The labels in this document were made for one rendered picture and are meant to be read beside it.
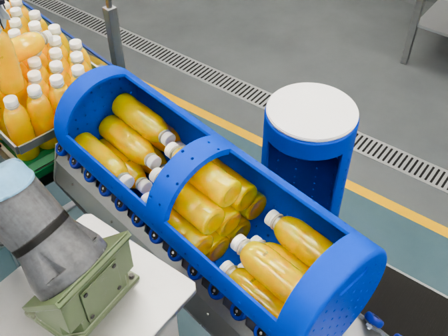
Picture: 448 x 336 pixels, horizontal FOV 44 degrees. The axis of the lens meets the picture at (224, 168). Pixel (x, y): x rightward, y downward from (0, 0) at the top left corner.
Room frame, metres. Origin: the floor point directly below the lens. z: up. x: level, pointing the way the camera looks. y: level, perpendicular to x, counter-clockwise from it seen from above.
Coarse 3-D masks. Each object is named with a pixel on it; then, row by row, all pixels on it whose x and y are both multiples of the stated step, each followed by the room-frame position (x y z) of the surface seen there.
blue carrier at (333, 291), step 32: (64, 96) 1.16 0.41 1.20; (96, 96) 1.22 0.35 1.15; (160, 96) 1.14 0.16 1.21; (64, 128) 1.10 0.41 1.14; (96, 128) 1.21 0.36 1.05; (192, 128) 1.14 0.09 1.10; (96, 160) 1.00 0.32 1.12; (192, 160) 0.88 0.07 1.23; (224, 160) 1.05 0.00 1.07; (256, 160) 0.93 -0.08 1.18; (128, 192) 0.89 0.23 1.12; (160, 192) 0.84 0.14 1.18; (288, 192) 0.80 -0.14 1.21; (160, 224) 0.80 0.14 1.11; (256, 224) 0.90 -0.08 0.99; (320, 224) 0.82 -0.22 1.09; (192, 256) 0.72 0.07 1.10; (224, 256) 0.82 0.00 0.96; (320, 256) 0.62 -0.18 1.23; (352, 256) 0.62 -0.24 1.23; (384, 256) 0.67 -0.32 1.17; (224, 288) 0.65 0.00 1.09; (320, 288) 0.56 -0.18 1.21; (352, 288) 0.60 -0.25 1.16; (256, 320) 0.58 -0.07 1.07; (288, 320) 0.54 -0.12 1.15; (320, 320) 0.53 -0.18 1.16; (352, 320) 0.63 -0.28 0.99
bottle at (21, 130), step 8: (8, 112) 1.24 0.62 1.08; (16, 112) 1.24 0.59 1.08; (24, 112) 1.25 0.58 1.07; (8, 120) 1.23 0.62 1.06; (16, 120) 1.23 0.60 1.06; (24, 120) 1.24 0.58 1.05; (8, 128) 1.23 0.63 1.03; (16, 128) 1.22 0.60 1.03; (24, 128) 1.23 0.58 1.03; (32, 128) 1.26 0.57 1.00; (16, 136) 1.22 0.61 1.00; (24, 136) 1.23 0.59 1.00; (32, 136) 1.25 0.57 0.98; (16, 144) 1.22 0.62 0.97; (32, 152) 1.23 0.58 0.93; (24, 160) 1.22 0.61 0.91
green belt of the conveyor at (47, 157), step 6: (6, 144) 1.30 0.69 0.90; (12, 150) 1.27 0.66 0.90; (42, 150) 1.27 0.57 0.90; (48, 150) 1.27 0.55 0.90; (54, 150) 1.27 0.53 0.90; (42, 156) 1.25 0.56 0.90; (48, 156) 1.25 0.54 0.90; (54, 156) 1.25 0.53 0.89; (24, 162) 1.22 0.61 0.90; (30, 162) 1.22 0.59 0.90; (36, 162) 1.22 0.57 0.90; (42, 162) 1.22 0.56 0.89; (48, 162) 1.23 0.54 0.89; (30, 168) 1.20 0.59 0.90; (36, 168) 1.20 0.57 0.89; (42, 168) 1.21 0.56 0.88; (48, 168) 1.22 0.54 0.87; (36, 174) 1.19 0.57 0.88; (42, 174) 1.20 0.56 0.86
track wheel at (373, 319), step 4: (368, 312) 0.66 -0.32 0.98; (364, 316) 0.65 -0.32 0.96; (368, 316) 0.65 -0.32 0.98; (372, 316) 0.64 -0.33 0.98; (376, 316) 0.65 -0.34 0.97; (368, 320) 0.64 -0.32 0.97; (372, 320) 0.64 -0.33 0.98; (376, 320) 0.63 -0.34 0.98; (380, 320) 0.64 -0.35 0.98; (372, 324) 0.63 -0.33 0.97; (376, 324) 0.63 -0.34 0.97; (380, 324) 0.63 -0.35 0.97; (380, 328) 0.63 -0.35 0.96
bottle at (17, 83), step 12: (0, 36) 1.32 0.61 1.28; (0, 48) 1.30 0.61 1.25; (12, 48) 1.33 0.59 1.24; (0, 60) 1.30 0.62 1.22; (12, 60) 1.31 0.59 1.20; (0, 72) 1.30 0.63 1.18; (12, 72) 1.30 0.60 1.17; (0, 84) 1.30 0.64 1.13; (12, 84) 1.30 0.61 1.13; (24, 84) 1.33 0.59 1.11
